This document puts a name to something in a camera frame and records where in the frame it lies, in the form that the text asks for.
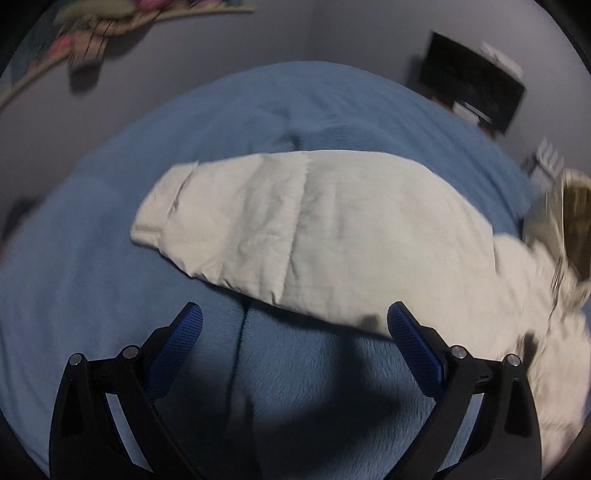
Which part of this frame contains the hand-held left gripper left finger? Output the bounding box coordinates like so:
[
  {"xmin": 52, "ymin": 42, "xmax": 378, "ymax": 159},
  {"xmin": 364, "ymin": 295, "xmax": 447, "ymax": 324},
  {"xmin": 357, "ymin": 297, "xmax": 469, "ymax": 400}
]
[{"xmin": 48, "ymin": 301, "xmax": 204, "ymax": 480}]

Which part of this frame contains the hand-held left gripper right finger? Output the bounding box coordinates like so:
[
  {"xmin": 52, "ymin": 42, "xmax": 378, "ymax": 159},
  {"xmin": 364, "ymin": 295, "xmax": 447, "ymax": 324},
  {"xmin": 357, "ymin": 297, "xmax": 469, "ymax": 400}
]
[{"xmin": 387, "ymin": 301, "xmax": 542, "ymax": 480}]

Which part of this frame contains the colourful trinket pile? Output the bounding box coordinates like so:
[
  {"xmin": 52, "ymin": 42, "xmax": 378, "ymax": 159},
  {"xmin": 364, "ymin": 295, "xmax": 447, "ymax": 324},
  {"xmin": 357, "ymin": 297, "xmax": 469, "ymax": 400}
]
[{"xmin": 51, "ymin": 0, "xmax": 162, "ymax": 68}]

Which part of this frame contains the small white device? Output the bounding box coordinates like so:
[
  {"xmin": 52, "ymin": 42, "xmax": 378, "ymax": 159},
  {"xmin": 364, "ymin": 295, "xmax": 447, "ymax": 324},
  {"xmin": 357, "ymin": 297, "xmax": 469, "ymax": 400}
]
[{"xmin": 451, "ymin": 100, "xmax": 493, "ymax": 126}]

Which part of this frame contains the black television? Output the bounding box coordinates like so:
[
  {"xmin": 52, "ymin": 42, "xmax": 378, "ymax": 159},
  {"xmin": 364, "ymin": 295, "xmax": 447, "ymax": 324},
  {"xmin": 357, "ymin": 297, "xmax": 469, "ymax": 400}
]
[{"xmin": 418, "ymin": 30, "xmax": 527, "ymax": 137}]

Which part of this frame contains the blue fleece blanket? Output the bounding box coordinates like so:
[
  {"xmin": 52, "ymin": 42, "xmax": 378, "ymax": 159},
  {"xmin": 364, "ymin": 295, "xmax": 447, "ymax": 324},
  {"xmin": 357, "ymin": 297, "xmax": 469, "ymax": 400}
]
[{"xmin": 0, "ymin": 60, "xmax": 536, "ymax": 480}]

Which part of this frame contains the cream padded jacket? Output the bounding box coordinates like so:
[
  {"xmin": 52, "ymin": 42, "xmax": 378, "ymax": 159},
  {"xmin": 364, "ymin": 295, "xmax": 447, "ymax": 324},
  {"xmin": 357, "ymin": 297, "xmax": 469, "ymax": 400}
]
[{"xmin": 130, "ymin": 150, "xmax": 591, "ymax": 464}]

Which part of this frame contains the white router with antennas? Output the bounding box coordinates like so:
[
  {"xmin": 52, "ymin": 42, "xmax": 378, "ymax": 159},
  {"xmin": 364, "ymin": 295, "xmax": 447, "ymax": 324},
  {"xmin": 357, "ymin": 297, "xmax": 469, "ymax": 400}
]
[{"xmin": 522, "ymin": 137, "xmax": 565, "ymax": 180}]

